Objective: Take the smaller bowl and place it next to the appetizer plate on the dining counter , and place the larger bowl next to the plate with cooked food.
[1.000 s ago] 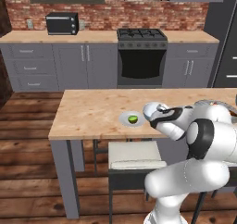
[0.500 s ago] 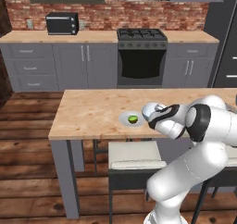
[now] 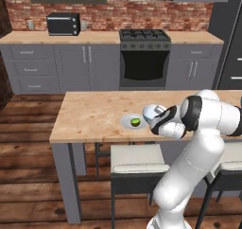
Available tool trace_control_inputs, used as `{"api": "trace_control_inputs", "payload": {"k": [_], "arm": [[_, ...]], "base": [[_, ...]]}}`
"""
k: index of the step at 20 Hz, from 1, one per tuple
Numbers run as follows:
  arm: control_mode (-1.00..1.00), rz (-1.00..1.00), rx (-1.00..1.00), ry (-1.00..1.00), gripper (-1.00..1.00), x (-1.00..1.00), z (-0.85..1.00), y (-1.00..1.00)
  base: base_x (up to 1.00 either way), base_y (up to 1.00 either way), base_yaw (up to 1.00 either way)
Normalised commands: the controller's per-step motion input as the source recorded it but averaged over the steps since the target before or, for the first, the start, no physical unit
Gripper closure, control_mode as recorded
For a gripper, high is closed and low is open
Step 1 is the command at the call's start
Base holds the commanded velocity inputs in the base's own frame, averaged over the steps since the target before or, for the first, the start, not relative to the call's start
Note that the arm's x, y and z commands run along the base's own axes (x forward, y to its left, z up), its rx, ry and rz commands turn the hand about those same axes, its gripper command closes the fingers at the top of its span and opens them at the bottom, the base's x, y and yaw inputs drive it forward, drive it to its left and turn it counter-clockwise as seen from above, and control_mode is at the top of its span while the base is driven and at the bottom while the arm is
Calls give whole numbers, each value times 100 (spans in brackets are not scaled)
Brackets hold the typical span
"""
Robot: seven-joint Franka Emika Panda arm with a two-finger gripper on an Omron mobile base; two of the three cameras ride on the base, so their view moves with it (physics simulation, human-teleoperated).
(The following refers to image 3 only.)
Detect pale grey plate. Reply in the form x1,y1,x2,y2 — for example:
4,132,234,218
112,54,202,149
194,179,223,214
119,113,149,132

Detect black toaster oven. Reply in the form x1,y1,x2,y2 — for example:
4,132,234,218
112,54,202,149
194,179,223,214
45,12,81,37

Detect grey cupboard run, two doors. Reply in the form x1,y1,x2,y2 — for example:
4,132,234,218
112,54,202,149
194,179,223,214
165,43,224,91

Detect dark grey fridge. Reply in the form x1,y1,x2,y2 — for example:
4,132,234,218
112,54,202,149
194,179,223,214
207,0,242,91

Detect green lime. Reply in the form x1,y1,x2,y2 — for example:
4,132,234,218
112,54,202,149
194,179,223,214
130,117,142,129

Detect wooden dining counter, grey legs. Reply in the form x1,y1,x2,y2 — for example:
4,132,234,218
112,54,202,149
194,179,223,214
49,90,242,225

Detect cream cushioned black stool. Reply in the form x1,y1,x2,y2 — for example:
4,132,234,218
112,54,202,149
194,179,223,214
194,141,242,229
95,141,171,229

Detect grey cupboard run with drawers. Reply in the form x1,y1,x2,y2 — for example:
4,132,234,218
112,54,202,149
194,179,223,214
0,43,122,95

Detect black and grey stove oven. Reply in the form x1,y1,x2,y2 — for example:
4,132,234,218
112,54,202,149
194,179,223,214
118,28,172,90

